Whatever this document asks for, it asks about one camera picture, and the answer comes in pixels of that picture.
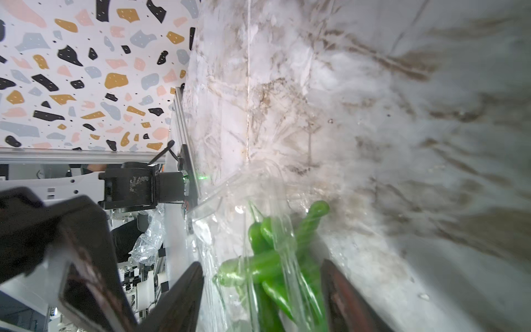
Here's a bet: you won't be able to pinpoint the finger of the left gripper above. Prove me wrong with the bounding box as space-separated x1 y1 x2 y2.
58 232 137 331

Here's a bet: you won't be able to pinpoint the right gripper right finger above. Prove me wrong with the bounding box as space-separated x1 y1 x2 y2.
321 260 393 332

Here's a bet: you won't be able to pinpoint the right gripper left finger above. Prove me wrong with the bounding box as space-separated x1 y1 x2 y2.
136 261 204 332

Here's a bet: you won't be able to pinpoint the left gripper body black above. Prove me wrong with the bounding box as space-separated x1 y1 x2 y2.
1 187 112 283

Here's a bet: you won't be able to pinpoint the green peppers from container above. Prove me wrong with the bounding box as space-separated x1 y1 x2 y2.
213 201 330 331

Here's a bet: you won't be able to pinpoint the clear container peppers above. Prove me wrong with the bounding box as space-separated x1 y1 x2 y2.
188 162 316 331

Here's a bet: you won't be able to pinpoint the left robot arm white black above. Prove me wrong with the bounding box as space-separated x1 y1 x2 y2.
1 160 174 331

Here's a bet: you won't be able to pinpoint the crumpled clear plastic wrap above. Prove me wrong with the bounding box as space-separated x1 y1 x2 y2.
129 206 166 266

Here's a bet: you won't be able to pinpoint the aluminium front rail frame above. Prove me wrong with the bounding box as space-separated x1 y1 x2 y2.
164 89 196 286

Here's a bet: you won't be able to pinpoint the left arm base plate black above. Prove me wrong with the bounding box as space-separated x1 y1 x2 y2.
177 144 199 212

